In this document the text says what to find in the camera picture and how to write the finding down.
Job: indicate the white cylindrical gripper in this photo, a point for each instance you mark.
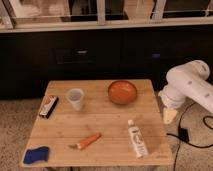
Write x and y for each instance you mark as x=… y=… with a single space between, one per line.
x=169 y=113

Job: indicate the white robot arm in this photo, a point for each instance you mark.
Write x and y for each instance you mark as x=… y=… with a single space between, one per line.
x=188 y=80

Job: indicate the white ceramic cup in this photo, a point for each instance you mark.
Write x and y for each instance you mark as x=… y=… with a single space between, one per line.
x=75 y=97

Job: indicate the white squeeze bottle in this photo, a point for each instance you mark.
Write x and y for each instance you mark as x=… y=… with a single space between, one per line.
x=137 y=140

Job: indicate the orange bowl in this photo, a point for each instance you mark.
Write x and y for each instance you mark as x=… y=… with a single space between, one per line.
x=122 y=92

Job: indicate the blue sponge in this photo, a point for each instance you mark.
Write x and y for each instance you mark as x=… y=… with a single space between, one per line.
x=38 y=154

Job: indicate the dark cabinet with drawers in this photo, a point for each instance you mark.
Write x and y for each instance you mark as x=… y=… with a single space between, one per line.
x=29 y=60

